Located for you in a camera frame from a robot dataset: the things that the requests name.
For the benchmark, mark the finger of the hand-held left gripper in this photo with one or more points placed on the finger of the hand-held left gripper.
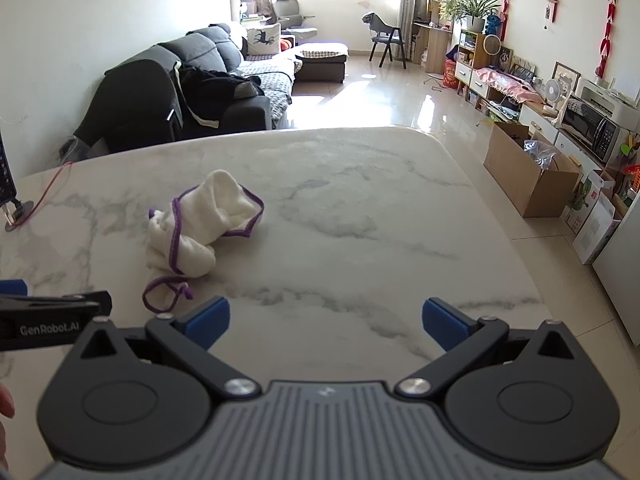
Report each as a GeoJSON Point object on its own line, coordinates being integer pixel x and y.
{"type": "Point", "coordinates": [60, 317]}
{"type": "Point", "coordinates": [12, 287]}

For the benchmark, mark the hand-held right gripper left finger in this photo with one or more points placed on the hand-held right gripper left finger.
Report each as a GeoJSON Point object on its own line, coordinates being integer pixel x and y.
{"type": "Point", "coordinates": [212, 319]}

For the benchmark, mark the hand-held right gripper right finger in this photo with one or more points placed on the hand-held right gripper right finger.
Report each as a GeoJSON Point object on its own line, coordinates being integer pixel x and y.
{"type": "Point", "coordinates": [442, 324]}

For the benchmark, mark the white towel with purple trim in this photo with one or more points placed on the white towel with purple trim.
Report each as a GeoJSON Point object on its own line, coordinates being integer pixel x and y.
{"type": "Point", "coordinates": [210, 210]}

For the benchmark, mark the person's left hand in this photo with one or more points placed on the person's left hand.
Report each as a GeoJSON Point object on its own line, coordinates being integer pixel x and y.
{"type": "Point", "coordinates": [6, 402]}

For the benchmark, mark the black smartphone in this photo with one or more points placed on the black smartphone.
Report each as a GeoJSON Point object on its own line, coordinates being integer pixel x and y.
{"type": "Point", "coordinates": [5, 170]}

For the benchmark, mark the clear plastic bag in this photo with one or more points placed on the clear plastic bag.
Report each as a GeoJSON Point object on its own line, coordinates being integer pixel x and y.
{"type": "Point", "coordinates": [75, 150]}

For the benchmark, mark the brown cardboard box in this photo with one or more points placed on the brown cardboard box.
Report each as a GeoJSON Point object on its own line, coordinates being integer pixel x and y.
{"type": "Point", "coordinates": [520, 175]}

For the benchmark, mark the white printed carton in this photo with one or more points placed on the white printed carton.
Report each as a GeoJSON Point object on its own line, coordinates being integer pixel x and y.
{"type": "Point", "coordinates": [595, 225]}

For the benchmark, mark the white appliance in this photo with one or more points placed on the white appliance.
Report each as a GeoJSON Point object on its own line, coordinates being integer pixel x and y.
{"type": "Point", "coordinates": [620, 280]}

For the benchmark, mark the crumpled plastic wrap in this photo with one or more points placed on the crumpled plastic wrap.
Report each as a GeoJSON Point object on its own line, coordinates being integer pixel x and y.
{"type": "Point", "coordinates": [540, 152]}

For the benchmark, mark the black upholstered chair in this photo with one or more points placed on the black upholstered chair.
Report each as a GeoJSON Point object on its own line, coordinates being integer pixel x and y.
{"type": "Point", "coordinates": [130, 105]}

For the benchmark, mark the white low cabinet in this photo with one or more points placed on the white low cabinet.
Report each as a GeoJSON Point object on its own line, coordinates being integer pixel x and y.
{"type": "Point", "coordinates": [565, 135]}

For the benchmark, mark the black clothes pile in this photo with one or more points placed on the black clothes pile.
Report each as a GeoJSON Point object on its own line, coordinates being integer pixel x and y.
{"type": "Point", "coordinates": [215, 85]}

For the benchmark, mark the black microwave oven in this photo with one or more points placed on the black microwave oven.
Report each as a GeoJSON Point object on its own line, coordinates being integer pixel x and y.
{"type": "Point", "coordinates": [590, 127]}

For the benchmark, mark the checked sofa blanket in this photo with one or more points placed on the checked sofa blanket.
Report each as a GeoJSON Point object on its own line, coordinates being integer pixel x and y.
{"type": "Point", "coordinates": [272, 77]}

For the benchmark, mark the pink cloth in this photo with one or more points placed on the pink cloth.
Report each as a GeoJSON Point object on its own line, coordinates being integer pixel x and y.
{"type": "Point", "coordinates": [505, 82]}

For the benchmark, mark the red gift bag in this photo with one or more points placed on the red gift bag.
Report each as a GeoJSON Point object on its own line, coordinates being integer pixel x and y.
{"type": "Point", "coordinates": [450, 74]}

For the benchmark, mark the small white desk fan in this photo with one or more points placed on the small white desk fan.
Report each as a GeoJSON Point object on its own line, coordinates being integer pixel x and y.
{"type": "Point", "coordinates": [554, 91]}

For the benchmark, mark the wooden shelf cabinet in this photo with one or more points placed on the wooden shelf cabinet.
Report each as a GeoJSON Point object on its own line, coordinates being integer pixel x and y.
{"type": "Point", "coordinates": [472, 60]}

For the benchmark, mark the grey fabric sofa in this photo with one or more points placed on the grey fabric sofa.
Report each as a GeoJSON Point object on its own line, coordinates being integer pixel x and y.
{"type": "Point", "coordinates": [210, 52]}

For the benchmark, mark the wooden desk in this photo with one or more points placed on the wooden desk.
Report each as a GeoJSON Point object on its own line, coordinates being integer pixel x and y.
{"type": "Point", "coordinates": [435, 45]}

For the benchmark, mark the framed picture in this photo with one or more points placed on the framed picture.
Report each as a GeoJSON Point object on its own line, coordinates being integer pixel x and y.
{"type": "Point", "coordinates": [567, 74]}

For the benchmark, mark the dark ottoman with checked cover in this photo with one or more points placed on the dark ottoman with checked cover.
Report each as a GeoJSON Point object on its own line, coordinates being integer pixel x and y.
{"type": "Point", "coordinates": [322, 60]}

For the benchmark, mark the round white fan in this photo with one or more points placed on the round white fan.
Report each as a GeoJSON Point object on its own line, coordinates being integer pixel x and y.
{"type": "Point", "coordinates": [492, 46]}

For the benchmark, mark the white printer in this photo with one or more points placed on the white printer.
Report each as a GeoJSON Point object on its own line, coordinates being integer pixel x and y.
{"type": "Point", "coordinates": [612, 97]}

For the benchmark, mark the white deer print pillow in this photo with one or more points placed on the white deer print pillow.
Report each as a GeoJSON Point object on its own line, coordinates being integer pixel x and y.
{"type": "Point", "coordinates": [262, 37]}

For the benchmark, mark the wooden chair with grey seat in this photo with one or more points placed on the wooden chair with grey seat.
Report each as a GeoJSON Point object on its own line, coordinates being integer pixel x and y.
{"type": "Point", "coordinates": [387, 35]}

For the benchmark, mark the blue toy figure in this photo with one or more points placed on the blue toy figure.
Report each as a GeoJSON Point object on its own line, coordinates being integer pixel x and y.
{"type": "Point", "coordinates": [495, 25]}

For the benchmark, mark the grey recliner chair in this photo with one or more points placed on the grey recliner chair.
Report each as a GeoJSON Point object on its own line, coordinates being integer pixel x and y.
{"type": "Point", "coordinates": [292, 12]}

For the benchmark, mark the green potted plant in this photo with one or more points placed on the green potted plant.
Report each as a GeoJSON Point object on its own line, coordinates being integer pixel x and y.
{"type": "Point", "coordinates": [472, 7]}

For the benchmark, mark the patterned window curtain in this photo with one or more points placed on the patterned window curtain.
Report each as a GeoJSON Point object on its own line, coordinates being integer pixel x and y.
{"type": "Point", "coordinates": [411, 5]}

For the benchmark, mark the red hanging wall decoration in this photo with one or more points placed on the red hanging wall decoration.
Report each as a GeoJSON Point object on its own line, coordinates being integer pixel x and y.
{"type": "Point", "coordinates": [609, 10]}

